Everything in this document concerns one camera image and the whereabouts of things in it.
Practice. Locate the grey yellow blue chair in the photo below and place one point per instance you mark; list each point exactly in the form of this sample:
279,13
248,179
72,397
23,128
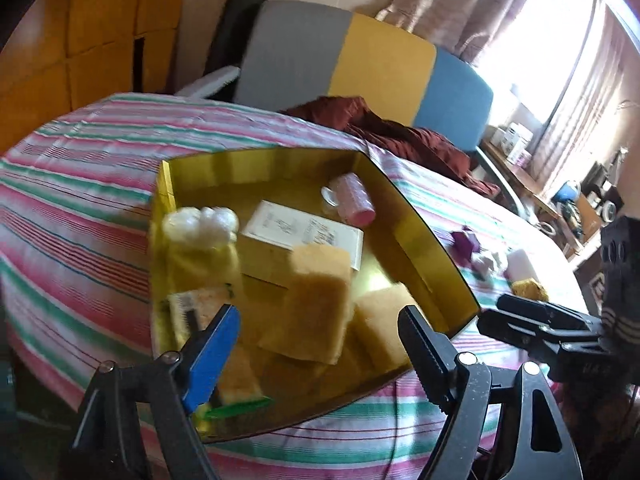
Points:
380,60

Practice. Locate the gold tin box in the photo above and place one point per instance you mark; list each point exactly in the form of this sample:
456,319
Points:
385,250

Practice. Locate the pink carton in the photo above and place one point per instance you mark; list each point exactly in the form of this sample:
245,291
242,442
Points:
522,158

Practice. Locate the black rolled mat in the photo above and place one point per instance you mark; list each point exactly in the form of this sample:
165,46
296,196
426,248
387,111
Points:
235,25

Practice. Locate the white foam block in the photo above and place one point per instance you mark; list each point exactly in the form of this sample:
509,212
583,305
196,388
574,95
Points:
522,262

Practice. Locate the cream cardboard box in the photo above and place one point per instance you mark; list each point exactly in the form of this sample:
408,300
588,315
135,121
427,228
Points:
295,230

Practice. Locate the blue round object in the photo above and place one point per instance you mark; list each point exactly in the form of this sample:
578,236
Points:
567,192

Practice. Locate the small white carton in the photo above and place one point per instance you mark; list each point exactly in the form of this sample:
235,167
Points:
496,136

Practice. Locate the wooden side desk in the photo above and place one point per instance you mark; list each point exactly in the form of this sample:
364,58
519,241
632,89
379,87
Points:
520,180

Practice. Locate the white carton with picture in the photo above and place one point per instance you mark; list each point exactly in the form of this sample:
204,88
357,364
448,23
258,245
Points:
517,136

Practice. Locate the dark red jacket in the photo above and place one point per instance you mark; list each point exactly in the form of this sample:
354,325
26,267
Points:
420,145

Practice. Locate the patterned beige curtain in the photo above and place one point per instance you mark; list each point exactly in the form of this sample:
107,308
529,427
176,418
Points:
590,110
450,5

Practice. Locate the small yellow sponge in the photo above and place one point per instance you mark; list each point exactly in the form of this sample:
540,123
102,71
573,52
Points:
530,289

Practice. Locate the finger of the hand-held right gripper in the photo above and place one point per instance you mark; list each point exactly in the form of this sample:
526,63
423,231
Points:
545,312
520,332

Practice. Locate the striped tablecloth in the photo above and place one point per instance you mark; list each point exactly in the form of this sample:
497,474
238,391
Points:
75,210

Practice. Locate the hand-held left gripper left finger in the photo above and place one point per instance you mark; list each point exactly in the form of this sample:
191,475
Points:
210,360

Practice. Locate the cracker packet with green ends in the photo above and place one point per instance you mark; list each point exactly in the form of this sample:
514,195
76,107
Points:
192,310

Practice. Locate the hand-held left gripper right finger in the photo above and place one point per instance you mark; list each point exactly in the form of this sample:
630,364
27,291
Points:
425,355

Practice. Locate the pink plastic bottle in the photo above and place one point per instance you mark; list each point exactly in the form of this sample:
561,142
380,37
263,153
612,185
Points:
352,200

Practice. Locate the purple snack packet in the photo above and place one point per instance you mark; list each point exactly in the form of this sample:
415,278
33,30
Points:
467,245

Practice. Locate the wooden wardrobe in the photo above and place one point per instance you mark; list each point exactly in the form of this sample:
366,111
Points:
100,20

